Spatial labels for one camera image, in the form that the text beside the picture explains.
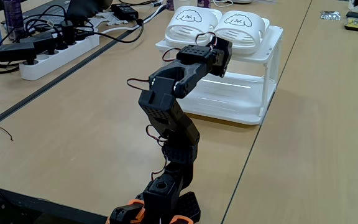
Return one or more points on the white slipper with dog print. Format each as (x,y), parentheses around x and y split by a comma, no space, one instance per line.
(244,31)
(188,26)

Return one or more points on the white shoe rack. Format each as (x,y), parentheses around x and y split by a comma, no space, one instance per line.
(253,90)

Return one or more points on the white paper cup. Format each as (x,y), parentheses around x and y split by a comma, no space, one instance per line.
(182,3)

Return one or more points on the black power adapter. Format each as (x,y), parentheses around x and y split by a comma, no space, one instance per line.
(124,12)

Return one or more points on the silver foil wrapper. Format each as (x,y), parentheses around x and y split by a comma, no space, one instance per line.
(330,15)

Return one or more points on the white printed plastic part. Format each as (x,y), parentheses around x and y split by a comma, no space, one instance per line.
(110,20)

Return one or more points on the black power plug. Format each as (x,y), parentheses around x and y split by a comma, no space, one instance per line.
(67,32)

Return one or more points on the white power strip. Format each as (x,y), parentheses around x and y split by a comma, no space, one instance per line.
(61,57)

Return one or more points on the black plug-in adapter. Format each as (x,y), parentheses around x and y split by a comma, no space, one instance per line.
(40,42)
(17,51)

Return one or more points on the tall purple drink can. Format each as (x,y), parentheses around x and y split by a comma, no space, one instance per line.
(13,18)

